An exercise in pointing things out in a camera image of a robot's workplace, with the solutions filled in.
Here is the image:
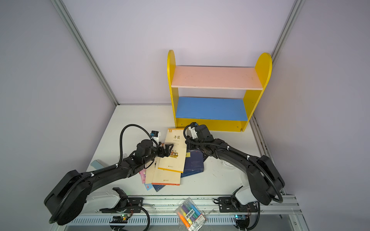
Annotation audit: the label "cream book red edge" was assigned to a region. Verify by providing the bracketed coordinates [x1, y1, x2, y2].
[151, 157, 181, 186]

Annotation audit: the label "dark blue book yellow label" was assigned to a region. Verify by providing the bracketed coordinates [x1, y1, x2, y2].
[181, 150, 204, 178]

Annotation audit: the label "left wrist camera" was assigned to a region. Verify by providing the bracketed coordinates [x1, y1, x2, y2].
[150, 131, 161, 138]

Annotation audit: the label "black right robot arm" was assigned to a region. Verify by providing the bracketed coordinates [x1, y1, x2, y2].
[183, 122, 285, 210]

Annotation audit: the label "cream book yellow edge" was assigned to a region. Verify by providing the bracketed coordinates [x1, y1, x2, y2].
[158, 129, 187, 173]

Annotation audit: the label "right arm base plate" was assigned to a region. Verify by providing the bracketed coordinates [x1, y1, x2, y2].
[213, 195, 259, 213]

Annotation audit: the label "pink children's book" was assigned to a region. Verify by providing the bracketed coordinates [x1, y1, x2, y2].
[139, 169, 146, 184]

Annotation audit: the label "dark blue bottom book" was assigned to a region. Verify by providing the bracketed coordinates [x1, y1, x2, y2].
[153, 185, 165, 192]

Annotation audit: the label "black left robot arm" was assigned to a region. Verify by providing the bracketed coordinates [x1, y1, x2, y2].
[44, 124, 173, 225]

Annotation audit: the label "pack of coloured markers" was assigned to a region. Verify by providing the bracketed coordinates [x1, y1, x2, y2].
[175, 198, 206, 231]

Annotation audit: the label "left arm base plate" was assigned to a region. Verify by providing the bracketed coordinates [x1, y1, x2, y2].
[99, 187, 144, 213]

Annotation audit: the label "cream book blue edge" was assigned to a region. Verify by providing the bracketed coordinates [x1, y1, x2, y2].
[145, 164, 155, 191]

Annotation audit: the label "yellow shelf pink blue boards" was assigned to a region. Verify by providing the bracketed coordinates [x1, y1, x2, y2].
[167, 50, 273, 132]

